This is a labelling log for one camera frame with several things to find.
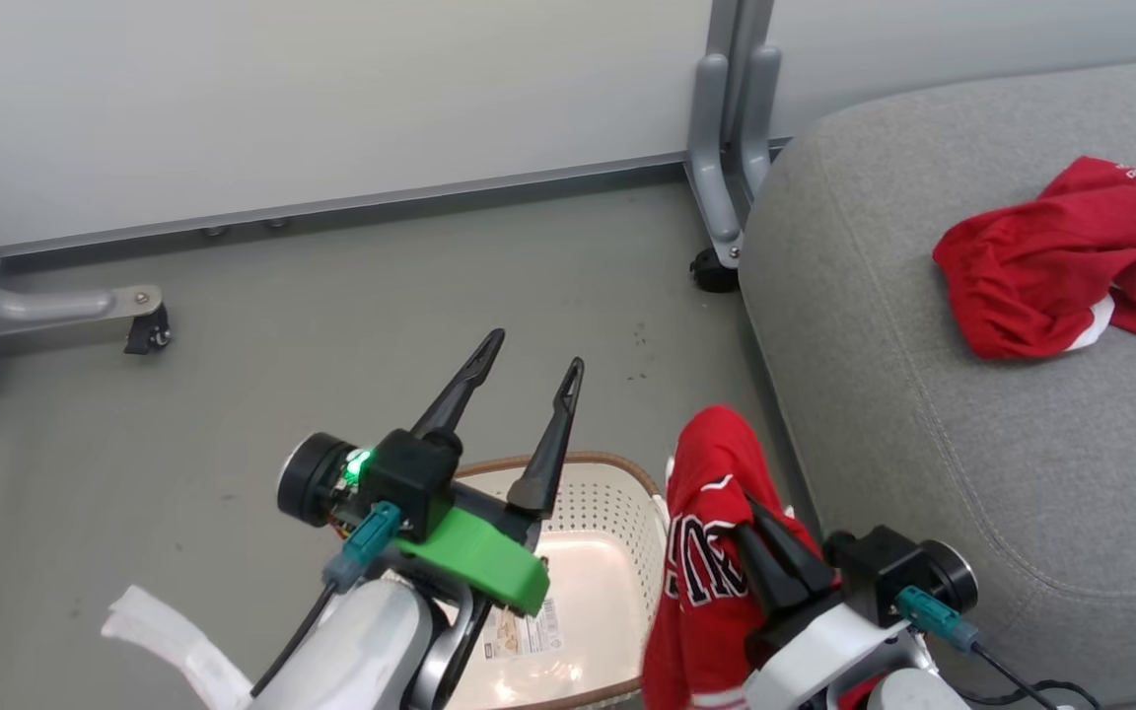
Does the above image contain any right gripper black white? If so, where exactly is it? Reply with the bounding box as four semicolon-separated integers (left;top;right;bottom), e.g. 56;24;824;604
734;496;979;710

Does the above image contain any left gripper black green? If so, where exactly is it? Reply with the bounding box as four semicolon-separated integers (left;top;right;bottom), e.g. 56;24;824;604
277;328;586;617

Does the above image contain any red jersey black white lettering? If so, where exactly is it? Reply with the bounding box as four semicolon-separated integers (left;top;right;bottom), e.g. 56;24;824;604
640;404;825;710

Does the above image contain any red garment white trim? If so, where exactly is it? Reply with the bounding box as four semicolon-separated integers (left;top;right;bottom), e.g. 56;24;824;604
933;156;1136;360

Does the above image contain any grey fabric sofa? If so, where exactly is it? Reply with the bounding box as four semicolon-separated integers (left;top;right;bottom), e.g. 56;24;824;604
738;57;1136;706

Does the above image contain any white perforated laundry basket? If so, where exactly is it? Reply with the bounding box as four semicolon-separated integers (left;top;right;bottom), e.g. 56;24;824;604
435;452;673;710

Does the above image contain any white printed basket label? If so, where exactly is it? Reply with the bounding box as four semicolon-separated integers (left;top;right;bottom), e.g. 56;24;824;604
482;595;566;662

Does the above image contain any black caster wheel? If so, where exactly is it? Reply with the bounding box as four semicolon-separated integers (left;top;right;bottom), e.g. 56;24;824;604
124;304;173;356
691;247;742;294

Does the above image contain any upright double grey partition foot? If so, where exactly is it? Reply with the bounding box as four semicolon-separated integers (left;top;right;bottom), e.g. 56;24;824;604
686;44;784;269

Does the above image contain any white fabric strip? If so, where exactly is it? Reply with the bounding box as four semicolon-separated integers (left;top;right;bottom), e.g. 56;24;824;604
100;584;255;710

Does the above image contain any long grey partition foot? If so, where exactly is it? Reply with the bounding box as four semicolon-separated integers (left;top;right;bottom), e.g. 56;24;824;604
0;284;165;341

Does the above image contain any teal cable connector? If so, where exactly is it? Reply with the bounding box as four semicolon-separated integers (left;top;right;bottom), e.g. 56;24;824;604
896;586;981;654
323;501;403;593

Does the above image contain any grey partition base rail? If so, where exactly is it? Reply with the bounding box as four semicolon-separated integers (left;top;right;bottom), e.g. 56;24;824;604
0;148;791;272

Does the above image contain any grey partition post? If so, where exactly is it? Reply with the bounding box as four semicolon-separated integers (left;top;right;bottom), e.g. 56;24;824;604
706;0;776;60

